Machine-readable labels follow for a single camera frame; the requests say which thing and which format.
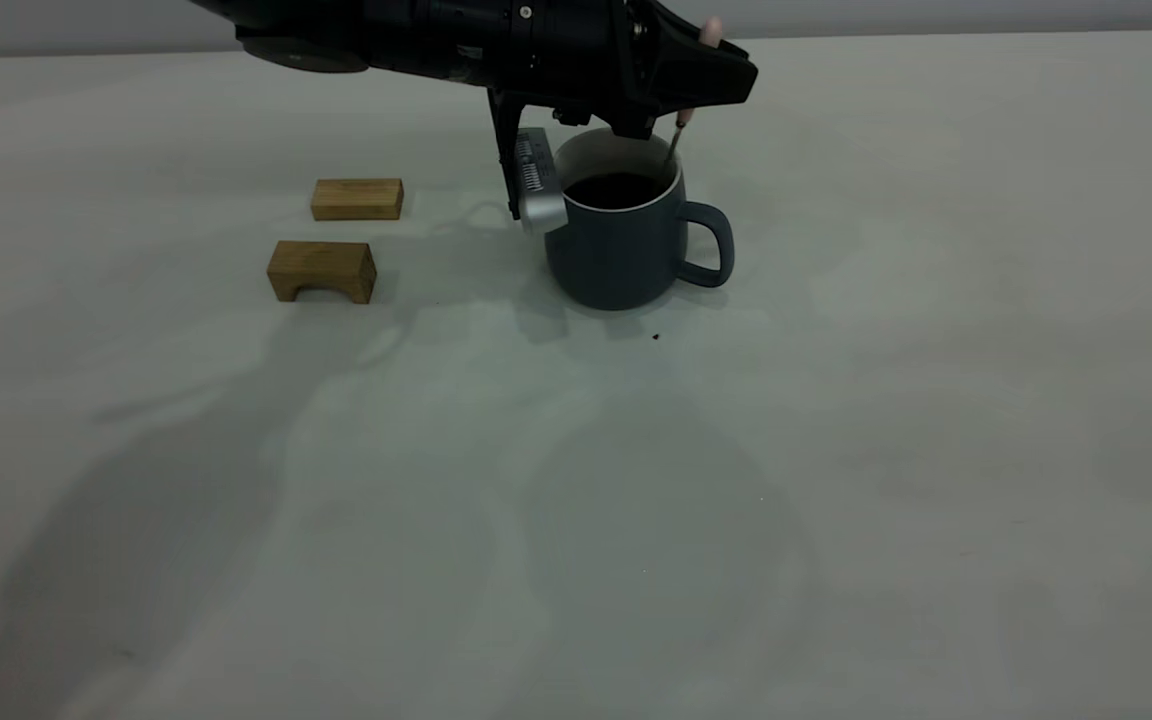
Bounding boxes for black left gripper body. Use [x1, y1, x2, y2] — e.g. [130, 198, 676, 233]
[496, 0, 659, 138]

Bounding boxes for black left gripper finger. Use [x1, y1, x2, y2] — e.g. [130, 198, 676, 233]
[651, 0, 705, 47]
[641, 46, 759, 113]

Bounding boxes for metal spoon with pink handle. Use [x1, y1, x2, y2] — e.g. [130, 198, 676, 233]
[664, 17, 727, 173]

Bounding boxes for dark grey ceramic mug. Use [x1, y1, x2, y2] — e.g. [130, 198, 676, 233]
[543, 128, 736, 312]

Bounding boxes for black coffee liquid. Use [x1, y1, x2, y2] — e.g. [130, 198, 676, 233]
[564, 172, 669, 212]

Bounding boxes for flat rectangular wooden block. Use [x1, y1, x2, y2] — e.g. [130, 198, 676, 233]
[311, 178, 405, 223]

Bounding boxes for arched wooden block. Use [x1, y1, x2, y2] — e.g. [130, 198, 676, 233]
[267, 240, 378, 306]

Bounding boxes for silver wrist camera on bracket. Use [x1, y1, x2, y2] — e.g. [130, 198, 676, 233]
[488, 90, 569, 234]

